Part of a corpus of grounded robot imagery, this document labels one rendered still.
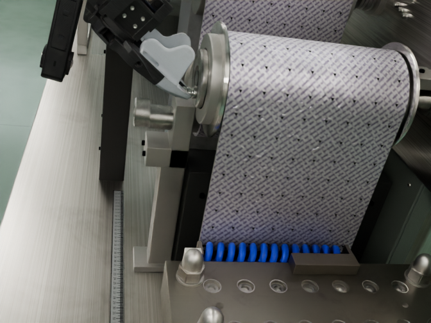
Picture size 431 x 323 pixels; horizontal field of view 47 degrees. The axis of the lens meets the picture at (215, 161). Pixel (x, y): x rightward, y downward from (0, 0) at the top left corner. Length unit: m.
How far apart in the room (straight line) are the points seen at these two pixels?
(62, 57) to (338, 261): 0.45
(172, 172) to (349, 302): 0.30
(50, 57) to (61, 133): 0.62
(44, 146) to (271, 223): 0.61
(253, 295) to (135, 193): 0.43
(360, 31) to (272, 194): 0.43
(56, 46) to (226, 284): 0.36
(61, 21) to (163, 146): 0.23
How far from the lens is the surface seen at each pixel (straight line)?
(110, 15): 0.57
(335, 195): 0.72
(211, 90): 0.60
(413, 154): 0.81
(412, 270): 0.77
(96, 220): 0.94
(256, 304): 0.65
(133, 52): 0.57
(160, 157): 0.71
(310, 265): 0.70
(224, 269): 0.68
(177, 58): 0.59
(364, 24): 0.99
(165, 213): 0.78
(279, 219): 0.72
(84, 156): 1.12
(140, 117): 0.69
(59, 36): 0.59
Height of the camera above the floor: 1.49
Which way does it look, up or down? 31 degrees down
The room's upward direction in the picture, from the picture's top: 11 degrees clockwise
